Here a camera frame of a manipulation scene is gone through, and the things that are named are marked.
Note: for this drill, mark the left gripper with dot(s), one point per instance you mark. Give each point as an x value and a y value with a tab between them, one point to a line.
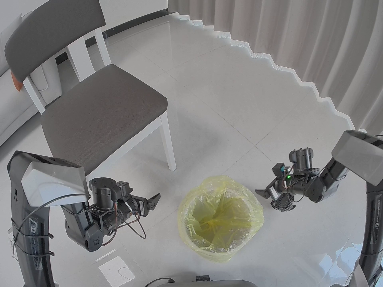
134	208

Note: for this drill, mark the grey and white chair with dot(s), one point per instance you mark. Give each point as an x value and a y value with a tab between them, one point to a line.
104	100

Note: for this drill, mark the white trash bin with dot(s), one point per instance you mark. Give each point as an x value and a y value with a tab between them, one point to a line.
189	232

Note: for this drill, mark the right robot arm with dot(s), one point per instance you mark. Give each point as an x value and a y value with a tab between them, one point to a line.
359	154

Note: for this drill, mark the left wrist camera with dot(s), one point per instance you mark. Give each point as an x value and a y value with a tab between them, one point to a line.
125	190

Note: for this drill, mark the orange cushion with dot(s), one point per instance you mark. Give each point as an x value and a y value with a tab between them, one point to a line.
16	82

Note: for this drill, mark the beige curtain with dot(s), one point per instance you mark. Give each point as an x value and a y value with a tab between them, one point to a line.
299	25

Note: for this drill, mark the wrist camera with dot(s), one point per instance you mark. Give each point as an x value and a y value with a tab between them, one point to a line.
279	169
125	190

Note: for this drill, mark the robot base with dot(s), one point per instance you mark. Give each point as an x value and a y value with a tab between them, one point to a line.
209	284

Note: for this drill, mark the black plastic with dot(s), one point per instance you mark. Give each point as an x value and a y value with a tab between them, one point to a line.
282	203

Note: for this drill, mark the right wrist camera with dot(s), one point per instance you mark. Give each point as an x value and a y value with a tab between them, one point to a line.
279	169

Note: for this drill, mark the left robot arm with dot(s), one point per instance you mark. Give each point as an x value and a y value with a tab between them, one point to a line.
45	178

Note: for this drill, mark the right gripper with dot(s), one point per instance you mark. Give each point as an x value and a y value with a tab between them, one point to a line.
287	187

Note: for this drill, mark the yellow plastic bag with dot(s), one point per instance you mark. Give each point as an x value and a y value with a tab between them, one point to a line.
215	220

